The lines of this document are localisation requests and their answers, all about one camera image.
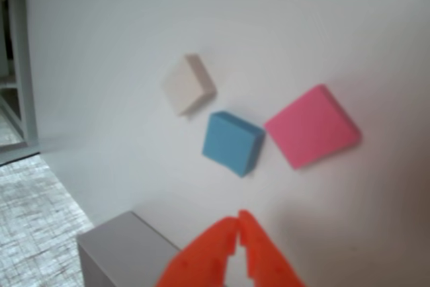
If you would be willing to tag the pink foam cuboid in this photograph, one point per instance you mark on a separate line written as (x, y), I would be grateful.
(310, 125)

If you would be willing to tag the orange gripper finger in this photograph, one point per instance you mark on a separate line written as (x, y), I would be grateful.
(265, 253)
(198, 260)

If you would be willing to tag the blue foam cuboid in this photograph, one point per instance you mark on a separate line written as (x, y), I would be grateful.
(230, 142)

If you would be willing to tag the white shelf frame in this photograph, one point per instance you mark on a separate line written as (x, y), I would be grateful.
(16, 65)

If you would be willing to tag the white foam cuboid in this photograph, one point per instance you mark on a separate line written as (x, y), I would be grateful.
(186, 85)

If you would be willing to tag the grey bin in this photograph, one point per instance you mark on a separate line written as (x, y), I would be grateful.
(124, 253)

